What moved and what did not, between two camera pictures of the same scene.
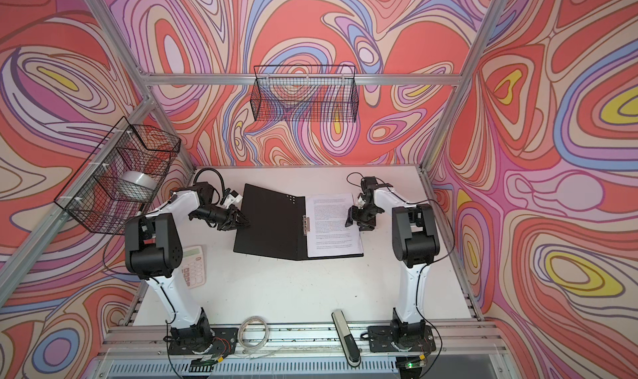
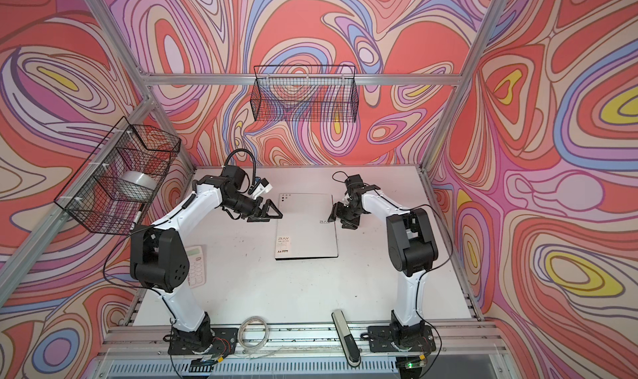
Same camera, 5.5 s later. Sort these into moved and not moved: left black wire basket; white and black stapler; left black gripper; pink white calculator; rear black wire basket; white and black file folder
Moved: left black gripper; white and black file folder
Not moved: pink white calculator; white and black stapler; left black wire basket; rear black wire basket
